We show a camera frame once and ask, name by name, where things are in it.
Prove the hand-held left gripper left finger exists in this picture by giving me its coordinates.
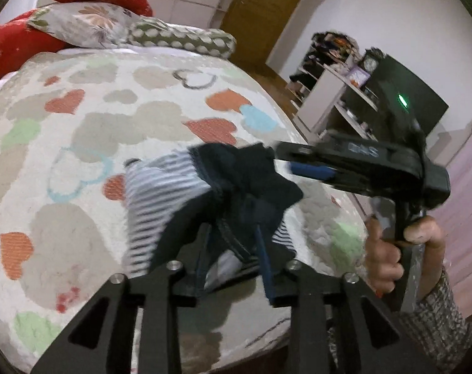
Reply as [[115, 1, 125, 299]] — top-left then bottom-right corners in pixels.
[[31, 222, 221, 374]]

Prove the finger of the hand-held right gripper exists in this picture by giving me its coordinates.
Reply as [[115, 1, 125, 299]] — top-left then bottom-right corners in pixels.
[[273, 140, 338, 183]]

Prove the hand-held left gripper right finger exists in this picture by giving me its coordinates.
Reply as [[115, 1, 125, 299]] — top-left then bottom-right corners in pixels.
[[253, 224, 439, 374]]

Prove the person's right forearm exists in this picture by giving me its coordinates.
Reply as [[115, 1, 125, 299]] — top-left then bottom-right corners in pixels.
[[392, 267, 472, 374]]

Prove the person's right hand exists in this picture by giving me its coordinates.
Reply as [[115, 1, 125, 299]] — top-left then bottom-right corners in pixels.
[[364, 216, 447, 295]]

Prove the white cluttered shelf unit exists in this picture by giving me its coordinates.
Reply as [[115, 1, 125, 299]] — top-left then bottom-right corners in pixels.
[[286, 31, 381, 141]]

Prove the black flat screen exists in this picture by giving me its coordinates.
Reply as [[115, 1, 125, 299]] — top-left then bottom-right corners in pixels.
[[361, 54, 450, 137]]

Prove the quilted heart pattern bedspread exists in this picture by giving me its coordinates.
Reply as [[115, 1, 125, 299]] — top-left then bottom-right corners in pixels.
[[0, 52, 371, 374]]

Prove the wooden door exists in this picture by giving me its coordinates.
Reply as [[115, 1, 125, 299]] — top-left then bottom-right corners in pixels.
[[220, 0, 314, 74]]

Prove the green cloud pattern bolster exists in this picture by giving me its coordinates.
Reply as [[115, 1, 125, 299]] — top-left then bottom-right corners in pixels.
[[127, 17, 236, 59]]

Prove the grey floral pillow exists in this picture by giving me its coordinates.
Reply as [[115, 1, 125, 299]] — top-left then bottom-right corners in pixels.
[[27, 2, 143, 49]]

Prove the long red bolster pillow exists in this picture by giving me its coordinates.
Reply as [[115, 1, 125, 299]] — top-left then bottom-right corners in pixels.
[[0, 8, 65, 86]]

